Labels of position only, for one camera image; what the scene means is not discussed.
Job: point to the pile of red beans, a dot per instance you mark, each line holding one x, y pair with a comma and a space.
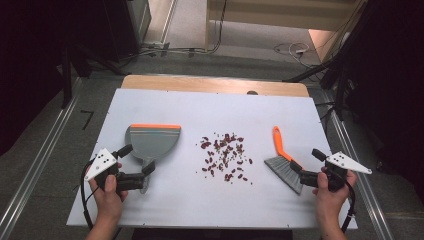
225, 156

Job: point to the person's left hand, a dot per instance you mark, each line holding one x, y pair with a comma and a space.
108, 201

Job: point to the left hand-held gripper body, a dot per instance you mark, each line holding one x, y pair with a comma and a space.
100, 165

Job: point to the black metal stand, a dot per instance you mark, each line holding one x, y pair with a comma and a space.
340, 86
66, 76

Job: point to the grey dustpan with orange edge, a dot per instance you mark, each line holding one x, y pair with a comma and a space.
153, 143

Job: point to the white board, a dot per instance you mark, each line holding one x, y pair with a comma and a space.
206, 110

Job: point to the brown cardboard panel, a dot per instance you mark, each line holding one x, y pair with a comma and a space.
321, 41

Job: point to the person's right hand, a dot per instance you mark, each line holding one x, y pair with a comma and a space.
328, 200

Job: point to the wooden table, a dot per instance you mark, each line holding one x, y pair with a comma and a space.
213, 85

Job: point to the grey cabinet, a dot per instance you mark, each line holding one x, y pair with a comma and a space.
140, 20

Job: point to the light wooden furniture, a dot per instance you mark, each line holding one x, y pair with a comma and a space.
283, 15

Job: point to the metal floor rail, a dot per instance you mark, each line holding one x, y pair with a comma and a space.
363, 193
36, 156

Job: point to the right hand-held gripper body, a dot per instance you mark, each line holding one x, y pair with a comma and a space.
346, 162

